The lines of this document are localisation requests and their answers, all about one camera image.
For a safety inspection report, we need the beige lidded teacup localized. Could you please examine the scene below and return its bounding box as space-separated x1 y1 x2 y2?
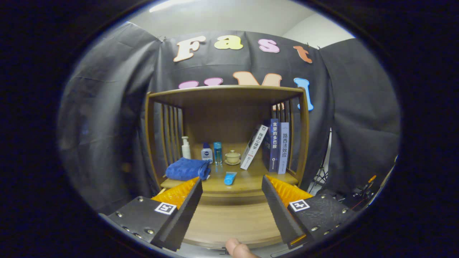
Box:
224 150 241 166

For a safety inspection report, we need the black backdrop cloth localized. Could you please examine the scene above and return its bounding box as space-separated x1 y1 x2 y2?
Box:
57 21 401 215

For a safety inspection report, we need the black tripod stand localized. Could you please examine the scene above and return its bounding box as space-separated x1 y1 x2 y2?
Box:
308 133 332 196

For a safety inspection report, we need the dark blue book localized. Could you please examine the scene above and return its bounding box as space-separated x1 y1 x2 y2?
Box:
262 118 280 173

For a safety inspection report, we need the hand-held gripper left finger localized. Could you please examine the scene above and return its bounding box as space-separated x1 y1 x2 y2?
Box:
107 176 203 251

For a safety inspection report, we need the blue folded towel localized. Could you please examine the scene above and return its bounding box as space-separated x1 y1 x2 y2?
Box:
165 157 212 181

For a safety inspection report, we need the wooden countertop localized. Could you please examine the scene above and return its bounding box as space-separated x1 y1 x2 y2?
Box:
160 163 299 197

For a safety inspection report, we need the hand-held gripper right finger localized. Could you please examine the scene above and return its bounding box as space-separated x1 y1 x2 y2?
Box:
261 175 356 249

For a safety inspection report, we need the white book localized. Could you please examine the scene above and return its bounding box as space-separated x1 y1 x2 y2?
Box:
240 124 269 170

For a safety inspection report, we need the pale grey book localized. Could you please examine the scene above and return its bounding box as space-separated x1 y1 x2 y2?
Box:
278 122 290 175

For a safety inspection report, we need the wooden drawer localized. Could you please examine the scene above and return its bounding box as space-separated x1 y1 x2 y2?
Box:
156 186 287 250

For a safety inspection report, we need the black clamp with orange tip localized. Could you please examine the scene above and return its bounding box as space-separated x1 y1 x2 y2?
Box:
353 175 378 201

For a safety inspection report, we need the wooden cabinet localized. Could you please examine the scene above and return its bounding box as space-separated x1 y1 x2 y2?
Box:
145 85 310 201

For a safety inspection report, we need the white bottle with blue cap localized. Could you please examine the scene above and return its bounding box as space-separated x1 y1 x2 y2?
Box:
201 143 214 163

